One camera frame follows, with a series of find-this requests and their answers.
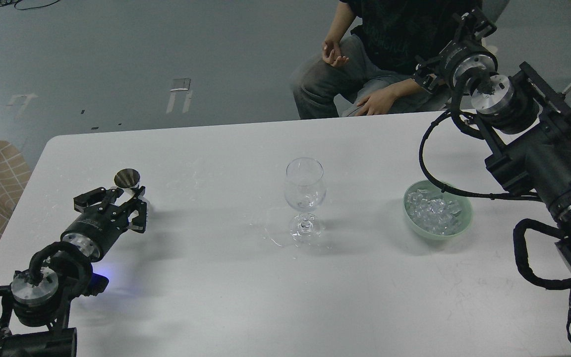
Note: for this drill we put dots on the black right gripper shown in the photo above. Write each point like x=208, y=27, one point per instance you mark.
x=464, y=52

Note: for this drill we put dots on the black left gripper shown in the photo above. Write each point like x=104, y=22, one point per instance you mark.
x=98, y=228

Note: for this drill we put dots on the steel cocktail jigger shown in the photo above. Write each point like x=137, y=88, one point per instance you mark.
x=130, y=180

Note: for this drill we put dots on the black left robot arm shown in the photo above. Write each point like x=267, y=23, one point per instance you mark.
x=35, y=306

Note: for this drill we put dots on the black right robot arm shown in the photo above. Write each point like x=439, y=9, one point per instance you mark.
x=526, y=124

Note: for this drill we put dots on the clear ice cubes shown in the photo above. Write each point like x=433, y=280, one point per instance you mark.
x=434, y=213

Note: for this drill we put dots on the clear wine glass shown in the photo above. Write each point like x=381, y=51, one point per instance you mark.
x=304, y=191

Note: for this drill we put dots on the person left hand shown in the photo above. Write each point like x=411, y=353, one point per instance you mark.
x=379, y=102

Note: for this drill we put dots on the person right hand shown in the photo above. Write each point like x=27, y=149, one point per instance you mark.
x=332, y=54

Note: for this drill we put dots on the seated person in black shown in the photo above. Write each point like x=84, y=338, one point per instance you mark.
x=382, y=39

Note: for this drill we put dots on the green bowl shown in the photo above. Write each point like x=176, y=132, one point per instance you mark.
x=467, y=215

